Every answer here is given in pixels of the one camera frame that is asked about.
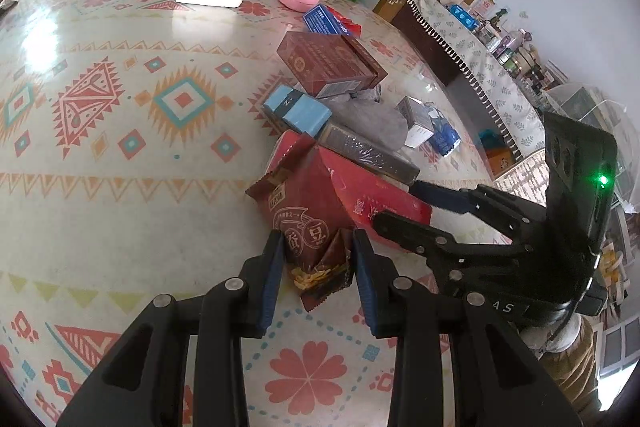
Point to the dark red snack packet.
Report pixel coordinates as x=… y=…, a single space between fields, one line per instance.
x=305 y=217

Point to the floral sideboard cloth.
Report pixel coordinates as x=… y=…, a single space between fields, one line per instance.
x=500 y=77

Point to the dark wooden sideboard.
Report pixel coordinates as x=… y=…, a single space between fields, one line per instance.
x=430 y=47

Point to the blue printed box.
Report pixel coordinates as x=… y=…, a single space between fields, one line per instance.
x=320 y=21

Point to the long dark wrapped box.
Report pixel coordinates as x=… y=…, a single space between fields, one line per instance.
x=365 y=152

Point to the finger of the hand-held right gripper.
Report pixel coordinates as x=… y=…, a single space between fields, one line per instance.
x=400 y=227
x=440 y=197

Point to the blue floral tissue pack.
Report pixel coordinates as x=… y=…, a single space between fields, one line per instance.
x=440 y=137

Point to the dark red carton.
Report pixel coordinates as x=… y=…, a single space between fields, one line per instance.
x=325 y=57

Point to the small light blue box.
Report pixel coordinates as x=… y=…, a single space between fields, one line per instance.
x=300 y=112

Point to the red box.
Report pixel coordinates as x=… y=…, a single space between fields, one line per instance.
x=380 y=197

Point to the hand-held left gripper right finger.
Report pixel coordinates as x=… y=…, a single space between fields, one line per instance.
x=362 y=282

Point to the person's right hand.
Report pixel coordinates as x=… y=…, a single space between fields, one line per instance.
x=555 y=337

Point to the person's right forearm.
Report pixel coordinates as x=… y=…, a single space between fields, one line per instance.
x=575 y=377

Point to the grey plastic bag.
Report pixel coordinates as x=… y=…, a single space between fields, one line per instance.
x=370 y=117

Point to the red and white packet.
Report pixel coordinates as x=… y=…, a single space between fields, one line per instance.
x=351 y=27

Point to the patterned tablecloth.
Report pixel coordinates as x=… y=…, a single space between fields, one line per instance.
x=125 y=207

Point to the group of bottles and jars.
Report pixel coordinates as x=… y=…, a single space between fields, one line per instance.
x=505 y=42

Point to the patterned chair back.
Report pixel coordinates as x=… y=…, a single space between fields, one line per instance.
x=522 y=179

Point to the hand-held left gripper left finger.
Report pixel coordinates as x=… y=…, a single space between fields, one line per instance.
x=272 y=277

